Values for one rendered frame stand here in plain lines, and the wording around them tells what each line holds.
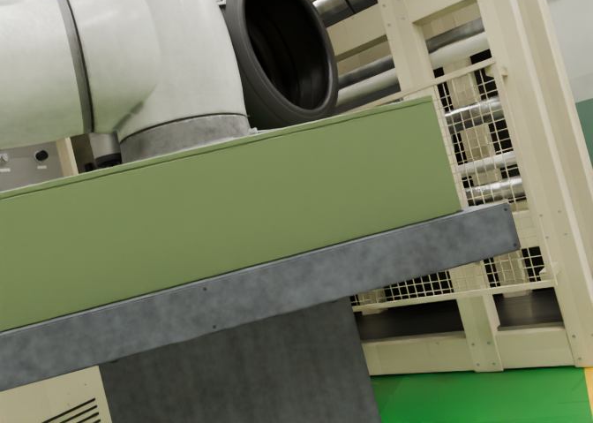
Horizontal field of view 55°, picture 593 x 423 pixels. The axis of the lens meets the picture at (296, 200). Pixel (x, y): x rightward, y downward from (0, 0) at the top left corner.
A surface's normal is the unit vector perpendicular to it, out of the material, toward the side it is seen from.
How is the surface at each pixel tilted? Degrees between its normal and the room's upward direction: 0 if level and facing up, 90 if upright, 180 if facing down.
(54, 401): 90
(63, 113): 146
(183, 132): 84
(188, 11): 87
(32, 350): 90
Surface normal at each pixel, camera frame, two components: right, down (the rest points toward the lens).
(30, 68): 0.46, 0.18
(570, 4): -0.40, 0.07
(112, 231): 0.10, -0.06
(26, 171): 0.79, -0.22
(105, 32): 0.31, -0.16
